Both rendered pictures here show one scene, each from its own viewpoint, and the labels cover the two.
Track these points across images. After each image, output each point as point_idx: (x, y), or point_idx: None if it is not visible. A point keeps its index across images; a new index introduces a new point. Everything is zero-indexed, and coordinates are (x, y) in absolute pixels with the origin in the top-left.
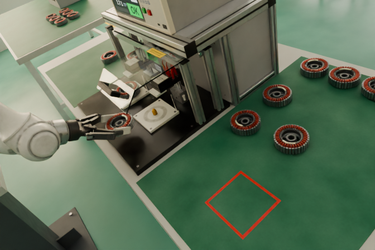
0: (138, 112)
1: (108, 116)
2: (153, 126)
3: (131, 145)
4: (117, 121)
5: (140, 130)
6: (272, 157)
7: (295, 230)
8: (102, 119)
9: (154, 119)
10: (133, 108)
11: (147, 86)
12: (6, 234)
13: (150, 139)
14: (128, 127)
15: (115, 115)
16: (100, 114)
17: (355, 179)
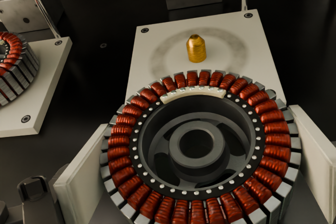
0: (113, 101)
1: (92, 162)
2: (267, 84)
3: (305, 211)
4: (175, 147)
5: (229, 135)
6: None
7: None
8: (76, 203)
9: (229, 67)
10: (72, 107)
11: (54, 23)
12: None
13: (326, 126)
14: (304, 112)
15: (121, 125)
16: (40, 182)
17: None
